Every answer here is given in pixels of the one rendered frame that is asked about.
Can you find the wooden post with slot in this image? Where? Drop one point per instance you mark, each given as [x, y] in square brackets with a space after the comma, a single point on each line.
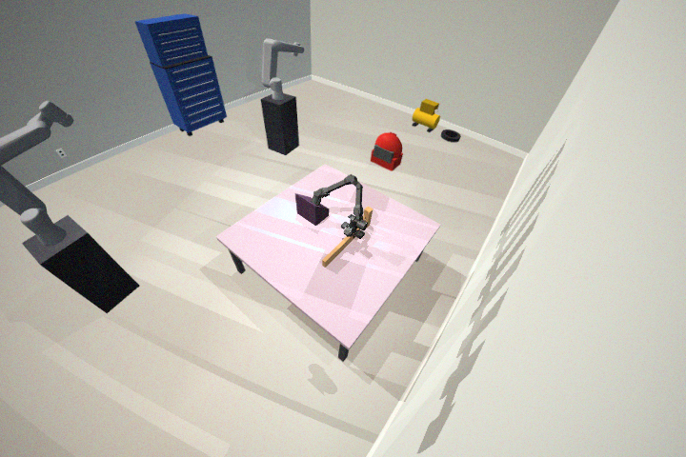
[367, 216]

